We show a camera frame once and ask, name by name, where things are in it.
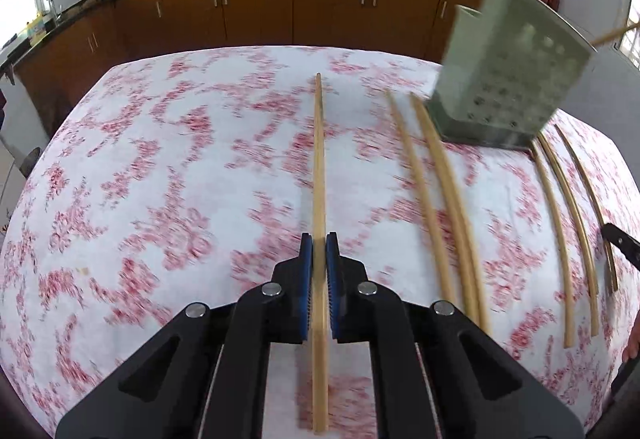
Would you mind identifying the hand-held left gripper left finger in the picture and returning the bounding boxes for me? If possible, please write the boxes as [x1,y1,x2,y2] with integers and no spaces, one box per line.
[55,233,313,439]

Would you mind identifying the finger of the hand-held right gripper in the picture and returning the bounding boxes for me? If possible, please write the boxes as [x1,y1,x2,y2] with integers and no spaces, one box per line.
[601,224,640,272]

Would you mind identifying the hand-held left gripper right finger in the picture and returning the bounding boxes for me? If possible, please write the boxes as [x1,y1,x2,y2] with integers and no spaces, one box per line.
[326,233,586,439]

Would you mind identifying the bamboo chopstick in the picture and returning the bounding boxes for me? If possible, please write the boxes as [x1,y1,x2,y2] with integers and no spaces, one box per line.
[554,124,620,294]
[591,21,640,47]
[312,73,331,435]
[385,90,458,310]
[530,139,577,350]
[410,93,493,332]
[537,131,600,339]

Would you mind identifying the grey perforated chopstick holder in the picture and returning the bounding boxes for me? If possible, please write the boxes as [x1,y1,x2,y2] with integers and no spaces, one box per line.
[431,0,597,150]

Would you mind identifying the person's right hand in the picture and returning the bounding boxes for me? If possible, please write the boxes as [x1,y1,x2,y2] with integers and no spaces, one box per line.
[622,316,640,362]

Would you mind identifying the red floral tablecloth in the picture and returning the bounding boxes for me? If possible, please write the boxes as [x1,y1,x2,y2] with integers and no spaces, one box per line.
[0,45,640,439]

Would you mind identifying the window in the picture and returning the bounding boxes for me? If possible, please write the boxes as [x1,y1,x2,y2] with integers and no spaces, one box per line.
[620,0,640,70]

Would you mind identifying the brown wooden base cabinets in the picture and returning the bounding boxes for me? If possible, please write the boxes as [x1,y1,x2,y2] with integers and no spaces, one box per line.
[10,0,493,92]

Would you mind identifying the yellow bottle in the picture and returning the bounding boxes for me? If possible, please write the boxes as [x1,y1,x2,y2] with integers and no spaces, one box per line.
[27,16,46,47]

